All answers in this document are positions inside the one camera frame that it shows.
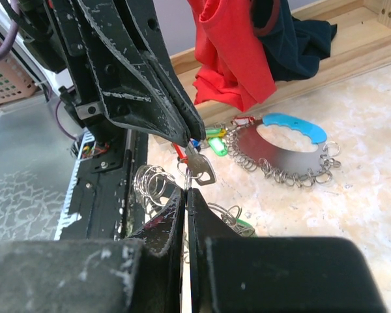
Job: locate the dark navy garment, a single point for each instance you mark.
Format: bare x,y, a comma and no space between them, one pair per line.
294,48

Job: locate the blue handled key ring disc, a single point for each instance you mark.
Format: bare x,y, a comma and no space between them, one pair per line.
293,168

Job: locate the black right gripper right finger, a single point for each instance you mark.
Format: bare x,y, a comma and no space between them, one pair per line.
231,273

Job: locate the red shirt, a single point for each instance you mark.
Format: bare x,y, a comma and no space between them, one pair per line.
234,68

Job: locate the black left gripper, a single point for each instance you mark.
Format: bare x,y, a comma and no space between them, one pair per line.
121,73

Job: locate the red key tag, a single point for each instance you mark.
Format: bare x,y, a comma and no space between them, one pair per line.
181,155

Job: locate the green key tag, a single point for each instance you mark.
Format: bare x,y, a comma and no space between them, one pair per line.
244,229

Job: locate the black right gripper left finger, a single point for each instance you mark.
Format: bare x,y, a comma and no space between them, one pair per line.
142,273

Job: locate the pink plastic basket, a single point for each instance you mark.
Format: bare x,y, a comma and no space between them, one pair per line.
15,82

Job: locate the wooden clothes rack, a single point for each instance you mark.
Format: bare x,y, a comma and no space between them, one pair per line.
245,47

